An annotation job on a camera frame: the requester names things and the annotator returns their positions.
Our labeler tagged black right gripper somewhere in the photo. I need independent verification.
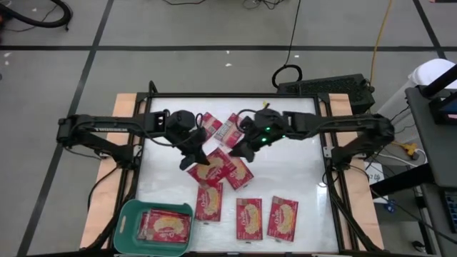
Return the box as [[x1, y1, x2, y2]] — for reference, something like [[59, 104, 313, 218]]
[[228, 109, 288, 163]]

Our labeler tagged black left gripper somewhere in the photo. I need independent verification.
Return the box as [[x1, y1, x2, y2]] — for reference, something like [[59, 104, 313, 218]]
[[166, 109, 211, 171]]

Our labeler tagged teal plastic basket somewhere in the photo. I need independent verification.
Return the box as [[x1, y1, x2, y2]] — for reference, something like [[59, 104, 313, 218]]
[[113, 198, 194, 256]]

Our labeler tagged light plywood base board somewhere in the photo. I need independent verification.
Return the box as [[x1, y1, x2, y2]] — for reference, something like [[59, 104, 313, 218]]
[[80, 93, 385, 251]]

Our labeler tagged black perforated computer case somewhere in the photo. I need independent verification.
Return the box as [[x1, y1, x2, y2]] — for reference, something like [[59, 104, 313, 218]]
[[277, 74, 376, 121]]

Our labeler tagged white paper sheet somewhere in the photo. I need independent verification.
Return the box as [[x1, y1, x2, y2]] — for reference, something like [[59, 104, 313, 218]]
[[363, 162, 386, 186]]

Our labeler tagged black desk leg beam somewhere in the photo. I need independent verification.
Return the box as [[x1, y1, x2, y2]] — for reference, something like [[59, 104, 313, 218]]
[[369, 163, 435, 201]]

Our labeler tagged dark grey desk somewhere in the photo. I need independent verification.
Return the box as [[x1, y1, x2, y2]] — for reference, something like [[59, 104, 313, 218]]
[[405, 85, 457, 257]]

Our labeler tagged white plastic bin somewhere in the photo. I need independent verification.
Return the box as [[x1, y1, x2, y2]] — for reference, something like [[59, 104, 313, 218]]
[[374, 59, 457, 143]]

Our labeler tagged black keyboard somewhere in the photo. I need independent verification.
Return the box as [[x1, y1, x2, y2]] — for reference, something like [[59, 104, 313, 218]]
[[444, 191, 457, 235]]

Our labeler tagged black metal table frame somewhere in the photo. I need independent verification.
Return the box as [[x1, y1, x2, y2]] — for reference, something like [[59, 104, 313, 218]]
[[85, 80, 383, 257]]

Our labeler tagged black coiled power cable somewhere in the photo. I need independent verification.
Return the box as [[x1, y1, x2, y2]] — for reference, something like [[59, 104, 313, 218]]
[[271, 0, 304, 90]]

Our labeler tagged white power cable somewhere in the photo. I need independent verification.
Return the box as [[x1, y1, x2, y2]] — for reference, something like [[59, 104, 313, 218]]
[[374, 149, 428, 168]]

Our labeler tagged black floor cable bundle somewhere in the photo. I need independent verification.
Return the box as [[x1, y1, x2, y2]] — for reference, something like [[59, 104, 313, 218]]
[[242, 0, 286, 11]]

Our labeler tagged yellow extension cord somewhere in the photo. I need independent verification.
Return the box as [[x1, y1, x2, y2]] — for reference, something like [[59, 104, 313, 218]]
[[368, 0, 418, 158]]

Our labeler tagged black vacuum hose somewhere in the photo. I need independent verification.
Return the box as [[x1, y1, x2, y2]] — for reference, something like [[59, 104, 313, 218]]
[[0, 0, 74, 30]]

